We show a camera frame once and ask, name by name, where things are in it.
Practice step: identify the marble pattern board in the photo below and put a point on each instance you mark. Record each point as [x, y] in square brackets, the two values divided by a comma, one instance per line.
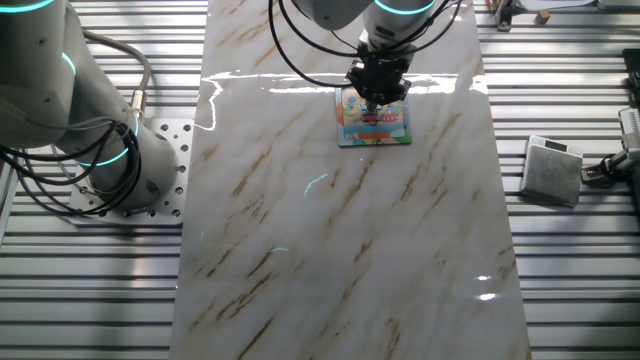
[300, 250]

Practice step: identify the vehicle picture puzzle board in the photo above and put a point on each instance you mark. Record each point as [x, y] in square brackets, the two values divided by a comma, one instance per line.
[390, 135]

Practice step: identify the small silver camera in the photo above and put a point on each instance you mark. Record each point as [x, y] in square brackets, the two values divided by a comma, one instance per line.
[631, 127]

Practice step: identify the silver digital scale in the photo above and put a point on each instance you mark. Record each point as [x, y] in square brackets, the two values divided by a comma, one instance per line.
[550, 175]

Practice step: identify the metal pole with black clamp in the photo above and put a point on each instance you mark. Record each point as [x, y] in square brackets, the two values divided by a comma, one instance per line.
[505, 15]

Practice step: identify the small wooden block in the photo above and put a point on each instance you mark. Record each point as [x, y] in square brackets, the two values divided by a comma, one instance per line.
[543, 18]

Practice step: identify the black box-shaped device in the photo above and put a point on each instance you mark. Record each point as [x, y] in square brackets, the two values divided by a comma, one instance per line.
[632, 75]

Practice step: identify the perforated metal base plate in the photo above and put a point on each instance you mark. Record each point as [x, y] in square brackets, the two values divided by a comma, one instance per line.
[172, 135]

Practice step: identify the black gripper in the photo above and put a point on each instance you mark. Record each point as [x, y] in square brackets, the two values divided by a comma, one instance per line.
[379, 80]

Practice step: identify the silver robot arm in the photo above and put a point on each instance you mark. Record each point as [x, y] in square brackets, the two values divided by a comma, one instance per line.
[50, 90]

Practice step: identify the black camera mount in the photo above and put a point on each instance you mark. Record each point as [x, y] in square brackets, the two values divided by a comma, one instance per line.
[600, 172]

